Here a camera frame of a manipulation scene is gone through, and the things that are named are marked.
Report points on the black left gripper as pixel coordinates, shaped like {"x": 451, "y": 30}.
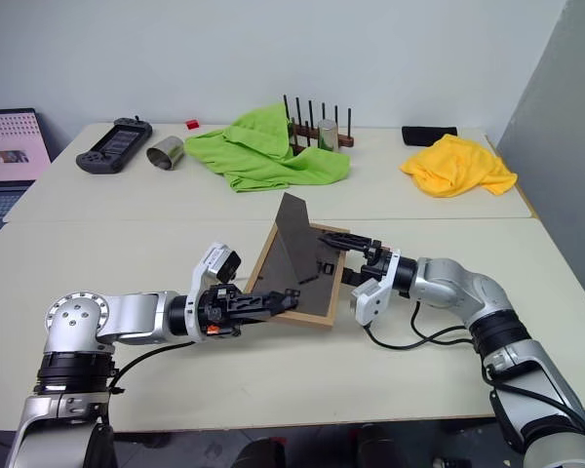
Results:
{"x": 222, "y": 312}

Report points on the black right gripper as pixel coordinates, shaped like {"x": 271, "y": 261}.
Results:
{"x": 378, "y": 258}

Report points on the wooden picture frame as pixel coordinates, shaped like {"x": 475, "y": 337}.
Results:
{"x": 292, "y": 253}

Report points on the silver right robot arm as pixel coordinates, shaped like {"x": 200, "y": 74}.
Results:
{"x": 492, "y": 297}

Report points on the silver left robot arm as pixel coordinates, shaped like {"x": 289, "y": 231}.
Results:
{"x": 127, "y": 312}

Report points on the wooden rack with black pegs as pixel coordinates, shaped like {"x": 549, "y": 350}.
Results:
{"x": 346, "y": 141}

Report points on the closed steel cup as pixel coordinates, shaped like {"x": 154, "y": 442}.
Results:
{"x": 328, "y": 134}

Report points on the green cloth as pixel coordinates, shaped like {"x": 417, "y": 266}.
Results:
{"x": 258, "y": 156}

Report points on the yellow cloth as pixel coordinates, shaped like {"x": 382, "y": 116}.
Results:
{"x": 456, "y": 168}

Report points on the black padded roll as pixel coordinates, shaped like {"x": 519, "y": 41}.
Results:
{"x": 429, "y": 135}

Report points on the open steel cup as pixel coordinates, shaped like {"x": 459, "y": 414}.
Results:
{"x": 168, "y": 152}

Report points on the small red block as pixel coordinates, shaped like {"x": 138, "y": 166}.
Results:
{"x": 192, "y": 124}

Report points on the black handheld game console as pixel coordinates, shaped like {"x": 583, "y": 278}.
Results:
{"x": 114, "y": 146}

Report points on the grey partition panel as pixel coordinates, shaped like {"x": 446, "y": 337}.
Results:
{"x": 560, "y": 146}

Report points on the open laptop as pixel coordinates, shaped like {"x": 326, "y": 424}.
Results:
{"x": 7, "y": 146}

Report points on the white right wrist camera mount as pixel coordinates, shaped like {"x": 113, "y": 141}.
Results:
{"x": 373, "y": 297}

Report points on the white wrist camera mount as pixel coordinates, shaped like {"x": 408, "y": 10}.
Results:
{"x": 373, "y": 297}
{"x": 214, "y": 261}

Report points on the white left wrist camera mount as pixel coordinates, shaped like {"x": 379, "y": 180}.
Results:
{"x": 214, "y": 261}

